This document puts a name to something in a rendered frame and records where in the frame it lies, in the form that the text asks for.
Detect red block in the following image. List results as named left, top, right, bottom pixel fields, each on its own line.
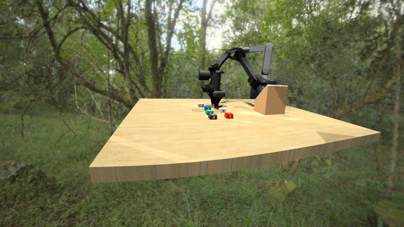
left=225, top=113, right=233, bottom=119

